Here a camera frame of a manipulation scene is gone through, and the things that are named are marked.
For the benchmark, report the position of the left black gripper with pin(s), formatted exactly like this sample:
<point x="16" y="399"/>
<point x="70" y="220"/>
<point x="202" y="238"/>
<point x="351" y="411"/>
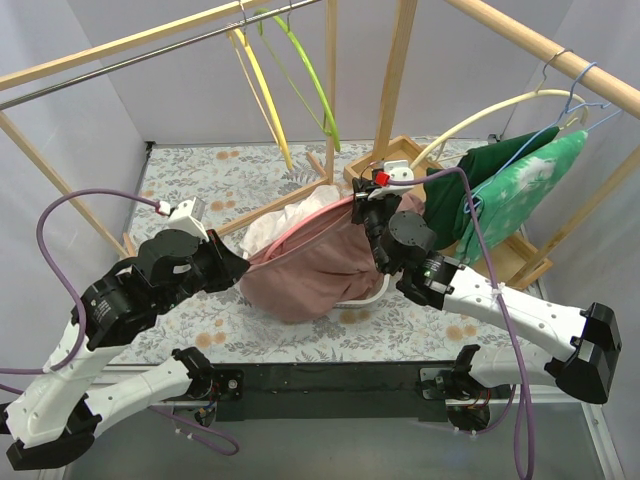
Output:
<point x="216" y="262"/>

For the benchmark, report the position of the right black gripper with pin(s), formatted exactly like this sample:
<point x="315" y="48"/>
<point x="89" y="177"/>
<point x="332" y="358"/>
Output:
<point x="362" y="201"/>

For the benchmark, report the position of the pink t shirt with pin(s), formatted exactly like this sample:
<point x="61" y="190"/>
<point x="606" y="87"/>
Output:
<point x="296" y="298"/>

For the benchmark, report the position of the pink hanger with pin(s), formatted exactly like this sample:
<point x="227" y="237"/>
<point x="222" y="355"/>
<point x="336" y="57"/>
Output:
<point x="318" y="244"/>

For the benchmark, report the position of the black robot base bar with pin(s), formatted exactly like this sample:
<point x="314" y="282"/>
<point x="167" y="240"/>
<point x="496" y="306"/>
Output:
<point x="423" y="391"/>

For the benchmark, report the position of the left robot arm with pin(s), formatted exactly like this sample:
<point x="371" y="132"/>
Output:
<point x="59" y="415"/>

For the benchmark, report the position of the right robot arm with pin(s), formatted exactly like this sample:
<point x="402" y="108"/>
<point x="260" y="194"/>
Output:
<point x="576" y="350"/>

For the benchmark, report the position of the light green tie-dye shirt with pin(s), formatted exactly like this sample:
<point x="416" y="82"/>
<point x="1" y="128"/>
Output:
<point x="507" y="198"/>

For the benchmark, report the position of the green hanger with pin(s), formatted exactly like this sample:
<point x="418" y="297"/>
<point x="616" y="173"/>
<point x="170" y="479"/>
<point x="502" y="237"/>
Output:
<point x="327" y="124"/>

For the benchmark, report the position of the yellow hanger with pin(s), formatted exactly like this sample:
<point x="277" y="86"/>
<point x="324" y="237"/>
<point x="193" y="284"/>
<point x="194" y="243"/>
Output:
<point x="260" y="90"/>

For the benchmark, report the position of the white laundry basket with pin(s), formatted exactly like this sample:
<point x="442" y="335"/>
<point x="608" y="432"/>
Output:
<point x="374" y="295"/>

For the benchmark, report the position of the white garment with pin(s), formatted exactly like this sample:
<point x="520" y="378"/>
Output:
<point x="270" y="226"/>

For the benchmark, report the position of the floral table mat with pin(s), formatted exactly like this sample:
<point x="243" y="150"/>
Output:
<point x="234" y="180"/>

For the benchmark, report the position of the left wooden clothes rack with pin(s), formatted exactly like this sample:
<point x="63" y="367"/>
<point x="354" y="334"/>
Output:
<point x="137" y="39"/>

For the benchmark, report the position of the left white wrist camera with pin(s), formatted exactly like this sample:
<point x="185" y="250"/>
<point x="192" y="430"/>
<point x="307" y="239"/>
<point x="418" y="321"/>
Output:
<point x="185" y="216"/>

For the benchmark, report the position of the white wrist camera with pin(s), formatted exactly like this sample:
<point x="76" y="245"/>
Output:
<point x="392" y="178"/>
<point x="185" y="216"/>

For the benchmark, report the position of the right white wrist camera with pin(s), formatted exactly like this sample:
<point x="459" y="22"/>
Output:
<point x="392" y="178"/>

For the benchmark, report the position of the blue wire hanger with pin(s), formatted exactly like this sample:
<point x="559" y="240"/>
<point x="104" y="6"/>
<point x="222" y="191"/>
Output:
<point x="567" y="110"/>

